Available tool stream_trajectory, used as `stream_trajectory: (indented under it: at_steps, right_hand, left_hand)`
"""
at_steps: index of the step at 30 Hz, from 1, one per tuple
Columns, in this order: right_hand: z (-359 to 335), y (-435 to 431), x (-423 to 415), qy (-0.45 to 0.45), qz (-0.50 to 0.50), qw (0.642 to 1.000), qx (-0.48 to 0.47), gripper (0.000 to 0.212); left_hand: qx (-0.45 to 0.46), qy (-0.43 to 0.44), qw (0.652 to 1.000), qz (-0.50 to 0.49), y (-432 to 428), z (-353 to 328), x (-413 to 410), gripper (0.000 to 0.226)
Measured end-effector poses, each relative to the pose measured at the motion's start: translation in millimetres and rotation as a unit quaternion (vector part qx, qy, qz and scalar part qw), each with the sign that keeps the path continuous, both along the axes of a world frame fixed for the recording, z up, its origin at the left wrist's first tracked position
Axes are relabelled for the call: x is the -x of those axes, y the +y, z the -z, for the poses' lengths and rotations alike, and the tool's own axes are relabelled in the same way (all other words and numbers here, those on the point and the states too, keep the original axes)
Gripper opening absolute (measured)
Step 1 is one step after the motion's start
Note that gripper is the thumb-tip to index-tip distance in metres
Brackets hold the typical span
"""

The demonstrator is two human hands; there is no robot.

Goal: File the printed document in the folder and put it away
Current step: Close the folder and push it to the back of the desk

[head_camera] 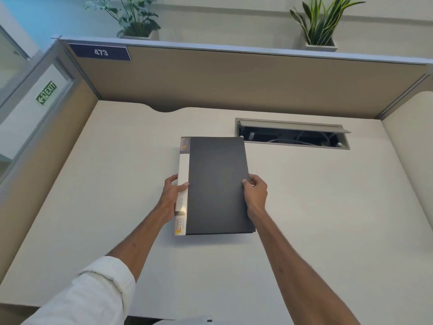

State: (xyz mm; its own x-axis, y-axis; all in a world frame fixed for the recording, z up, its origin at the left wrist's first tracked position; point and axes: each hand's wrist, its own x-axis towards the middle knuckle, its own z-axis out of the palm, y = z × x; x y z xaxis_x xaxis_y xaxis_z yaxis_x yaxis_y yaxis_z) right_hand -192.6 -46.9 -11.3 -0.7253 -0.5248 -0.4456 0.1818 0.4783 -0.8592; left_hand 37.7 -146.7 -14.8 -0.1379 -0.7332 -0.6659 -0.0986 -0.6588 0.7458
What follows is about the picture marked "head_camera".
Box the person's right hand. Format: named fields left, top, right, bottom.
left=242, top=174, right=268, bottom=220

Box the person's left hand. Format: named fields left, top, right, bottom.
left=157, top=174, right=190, bottom=224

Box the black folder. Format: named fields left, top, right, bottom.
left=173, top=136, right=257, bottom=237

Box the person's left forearm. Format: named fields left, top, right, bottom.
left=107, top=206, right=170, bottom=283

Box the person's right forearm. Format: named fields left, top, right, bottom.
left=250, top=208, right=361, bottom=325

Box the beige back partition panel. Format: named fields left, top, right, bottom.
left=59, top=35, right=433, bottom=120

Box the white buttoned shirt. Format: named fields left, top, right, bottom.
left=20, top=256, right=217, bottom=325

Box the beige side partition panel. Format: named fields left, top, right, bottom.
left=0, top=79, right=99, bottom=325

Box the white rounded desk divider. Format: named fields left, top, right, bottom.
left=381, top=91, right=433, bottom=232

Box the blue number sign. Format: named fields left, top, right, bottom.
left=69, top=43, right=132, bottom=62

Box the green exit sign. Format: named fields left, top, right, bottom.
left=35, top=80, right=57, bottom=107

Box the snake plant in pot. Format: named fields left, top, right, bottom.
left=290, top=0, right=367, bottom=53

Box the broad leaf potted plant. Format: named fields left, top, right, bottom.
left=83, top=0, right=164, bottom=41

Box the grey framed glass partition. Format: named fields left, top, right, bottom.
left=0, top=25, right=82, bottom=186

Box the beige neighbouring partition panel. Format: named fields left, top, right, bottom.
left=418, top=72, right=433, bottom=98

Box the bundle of grey cables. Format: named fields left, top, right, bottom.
left=267, top=131, right=331, bottom=147

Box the grey desk cable tray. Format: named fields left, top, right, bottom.
left=235, top=117, right=352, bottom=150

